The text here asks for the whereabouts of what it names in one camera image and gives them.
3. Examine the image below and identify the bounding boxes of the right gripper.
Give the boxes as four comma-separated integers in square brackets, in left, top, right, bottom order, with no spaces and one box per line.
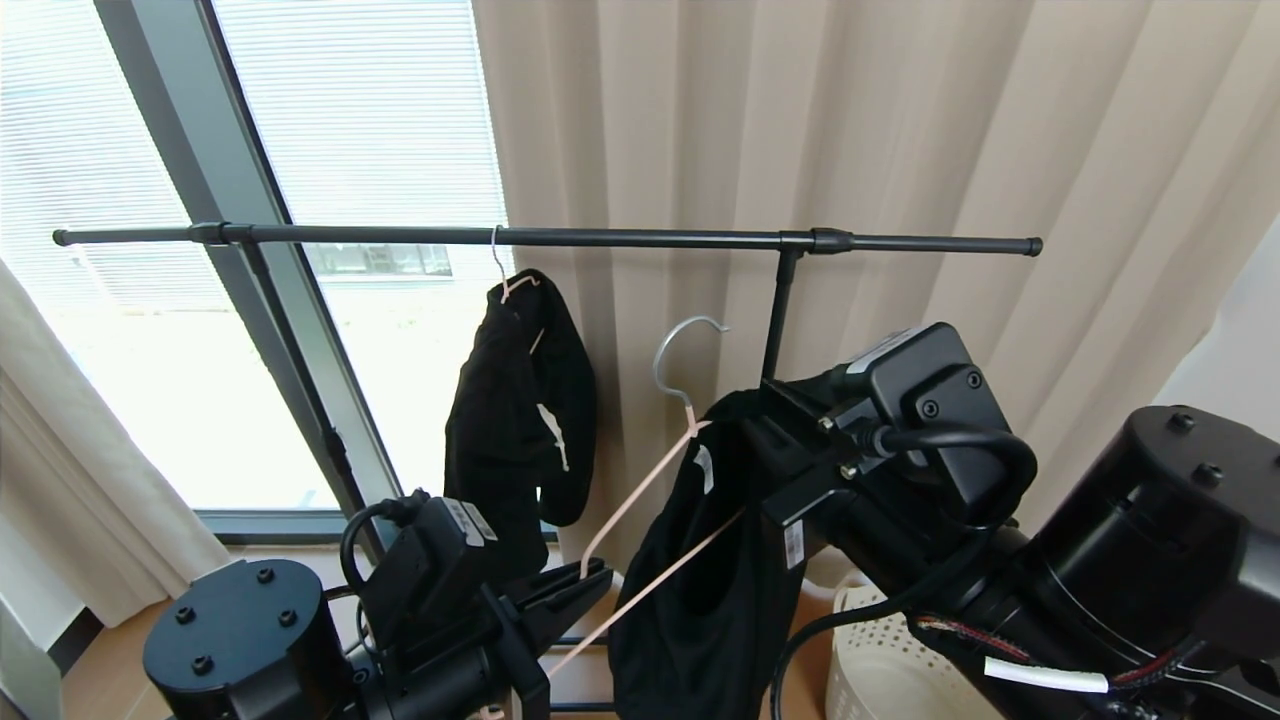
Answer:
[745,378,993,613]

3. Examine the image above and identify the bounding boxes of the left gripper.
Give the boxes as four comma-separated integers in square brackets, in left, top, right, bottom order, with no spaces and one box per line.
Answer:
[373,588,553,720]

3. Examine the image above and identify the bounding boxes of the black garment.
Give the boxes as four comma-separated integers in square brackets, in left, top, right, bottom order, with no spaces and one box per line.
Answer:
[609,388,813,720]

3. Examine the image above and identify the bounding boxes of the pink clothes hanger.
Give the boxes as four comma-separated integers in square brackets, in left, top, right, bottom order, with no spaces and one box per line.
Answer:
[489,225,547,357]
[545,316,747,681]

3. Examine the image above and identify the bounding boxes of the black shorts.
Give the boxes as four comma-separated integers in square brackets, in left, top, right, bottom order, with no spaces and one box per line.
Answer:
[444,268,599,587]

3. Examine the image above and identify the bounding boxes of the white laundry basket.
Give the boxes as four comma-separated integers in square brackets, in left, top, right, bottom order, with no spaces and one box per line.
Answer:
[825,575,1003,720]

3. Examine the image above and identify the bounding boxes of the black clothes rack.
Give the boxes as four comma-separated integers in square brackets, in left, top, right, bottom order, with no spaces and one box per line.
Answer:
[52,221,1044,714]

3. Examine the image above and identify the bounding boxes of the beige curtain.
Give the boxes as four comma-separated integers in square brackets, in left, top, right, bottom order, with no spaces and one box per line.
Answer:
[474,0,1280,601]
[0,258,233,631]

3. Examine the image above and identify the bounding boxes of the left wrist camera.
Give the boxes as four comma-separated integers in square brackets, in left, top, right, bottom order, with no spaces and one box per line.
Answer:
[355,493,500,653]

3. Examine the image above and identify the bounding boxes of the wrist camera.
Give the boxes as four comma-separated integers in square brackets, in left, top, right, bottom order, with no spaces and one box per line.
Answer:
[355,493,500,653]
[828,322,1041,533]

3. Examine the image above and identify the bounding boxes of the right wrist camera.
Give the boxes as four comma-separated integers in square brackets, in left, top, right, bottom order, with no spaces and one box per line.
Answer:
[828,322,1041,533]

